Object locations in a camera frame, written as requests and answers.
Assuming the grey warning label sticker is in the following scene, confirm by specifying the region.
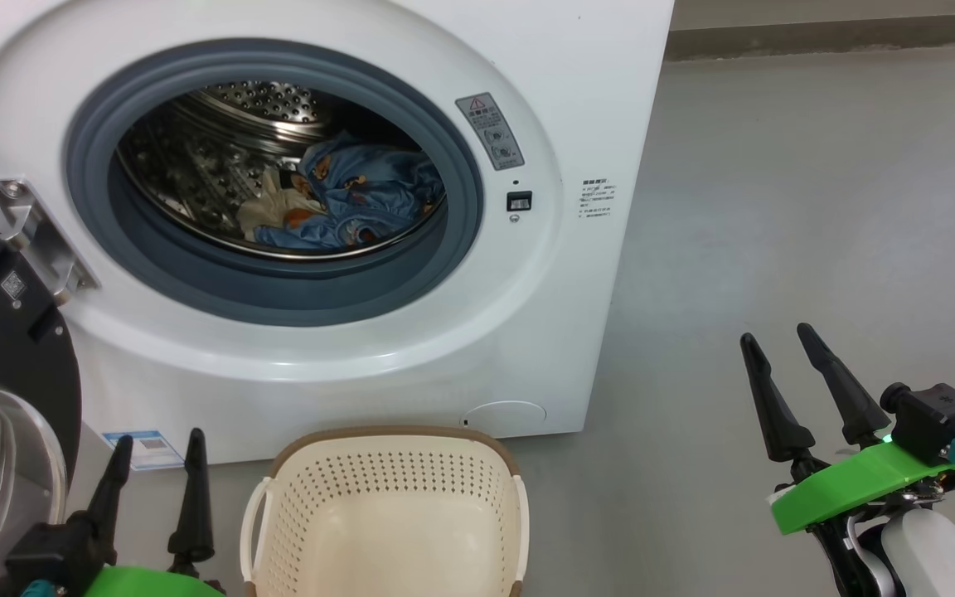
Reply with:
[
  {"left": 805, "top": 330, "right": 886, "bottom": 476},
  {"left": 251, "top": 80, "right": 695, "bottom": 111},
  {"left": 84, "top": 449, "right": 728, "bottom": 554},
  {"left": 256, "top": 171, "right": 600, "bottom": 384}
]
[{"left": 455, "top": 92, "right": 526, "bottom": 172}]

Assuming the grey rubber door gasket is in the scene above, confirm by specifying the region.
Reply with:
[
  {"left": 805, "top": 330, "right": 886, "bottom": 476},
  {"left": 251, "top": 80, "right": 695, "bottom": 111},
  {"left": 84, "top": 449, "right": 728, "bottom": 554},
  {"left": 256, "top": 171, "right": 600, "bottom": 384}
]
[{"left": 65, "top": 39, "right": 485, "bottom": 327}]

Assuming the printed instruction text label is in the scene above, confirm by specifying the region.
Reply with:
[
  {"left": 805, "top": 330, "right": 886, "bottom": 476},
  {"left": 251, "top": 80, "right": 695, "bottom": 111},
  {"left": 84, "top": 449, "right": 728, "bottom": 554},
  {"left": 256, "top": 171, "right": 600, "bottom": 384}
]
[{"left": 581, "top": 177, "right": 616, "bottom": 223}]

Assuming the silver metal door hinge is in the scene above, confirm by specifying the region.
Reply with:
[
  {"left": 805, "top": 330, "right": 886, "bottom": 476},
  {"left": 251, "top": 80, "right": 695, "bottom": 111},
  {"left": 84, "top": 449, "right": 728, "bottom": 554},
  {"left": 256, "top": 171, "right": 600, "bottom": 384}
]
[{"left": 0, "top": 177, "right": 101, "bottom": 303}]

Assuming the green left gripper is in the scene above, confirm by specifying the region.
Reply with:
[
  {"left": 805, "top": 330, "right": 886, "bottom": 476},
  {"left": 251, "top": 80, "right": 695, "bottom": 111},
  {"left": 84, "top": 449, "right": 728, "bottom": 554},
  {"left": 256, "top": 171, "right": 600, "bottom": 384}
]
[{"left": 84, "top": 428, "right": 225, "bottom": 597}]

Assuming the round white filter cover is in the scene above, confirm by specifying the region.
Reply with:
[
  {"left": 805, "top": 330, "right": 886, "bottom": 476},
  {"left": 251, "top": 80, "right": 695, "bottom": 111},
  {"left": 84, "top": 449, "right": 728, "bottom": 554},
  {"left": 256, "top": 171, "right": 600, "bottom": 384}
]
[{"left": 461, "top": 400, "right": 547, "bottom": 436}]

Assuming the blue bear-print garment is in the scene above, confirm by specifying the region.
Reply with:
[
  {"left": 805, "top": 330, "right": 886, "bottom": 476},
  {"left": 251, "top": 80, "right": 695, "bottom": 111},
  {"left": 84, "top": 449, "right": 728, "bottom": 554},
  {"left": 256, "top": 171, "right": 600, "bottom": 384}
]
[{"left": 255, "top": 133, "right": 448, "bottom": 251}]

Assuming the white front-load washing machine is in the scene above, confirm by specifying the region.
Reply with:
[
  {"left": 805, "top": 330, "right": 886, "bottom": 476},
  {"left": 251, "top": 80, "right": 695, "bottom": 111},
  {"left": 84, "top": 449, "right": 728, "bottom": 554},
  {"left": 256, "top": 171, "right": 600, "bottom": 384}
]
[{"left": 0, "top": 0, "right": 676, "bottom": 465}]

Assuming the cream white garment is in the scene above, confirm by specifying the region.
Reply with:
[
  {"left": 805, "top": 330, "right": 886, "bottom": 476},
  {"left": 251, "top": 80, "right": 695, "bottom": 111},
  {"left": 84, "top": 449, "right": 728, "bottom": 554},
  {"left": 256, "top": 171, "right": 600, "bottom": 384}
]
[{"left": 237, "top": 170, "right": 304, "bottom": 241}]

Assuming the blue energy label sticker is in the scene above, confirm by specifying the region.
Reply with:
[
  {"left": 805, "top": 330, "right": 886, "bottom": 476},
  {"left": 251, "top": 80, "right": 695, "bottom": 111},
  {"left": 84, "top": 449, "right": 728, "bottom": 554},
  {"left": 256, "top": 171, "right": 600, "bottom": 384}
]
[{"left": 102, "top": 430, "right": 186, "bottom": 471}]

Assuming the cream perforated laundry basket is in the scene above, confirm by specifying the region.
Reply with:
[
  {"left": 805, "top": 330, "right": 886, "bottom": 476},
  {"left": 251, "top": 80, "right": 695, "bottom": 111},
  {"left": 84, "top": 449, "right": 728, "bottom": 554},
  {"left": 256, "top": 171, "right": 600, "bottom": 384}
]
[{"left": 240, "top": 425, "right": 530, "bottom": 597}]

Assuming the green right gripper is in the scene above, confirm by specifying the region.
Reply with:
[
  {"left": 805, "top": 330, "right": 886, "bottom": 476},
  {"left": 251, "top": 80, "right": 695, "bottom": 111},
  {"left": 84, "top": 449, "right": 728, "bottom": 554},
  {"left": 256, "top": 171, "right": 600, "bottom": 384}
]
[{"left": 739, "top": 323, "right": 955, "bottom": 597}]

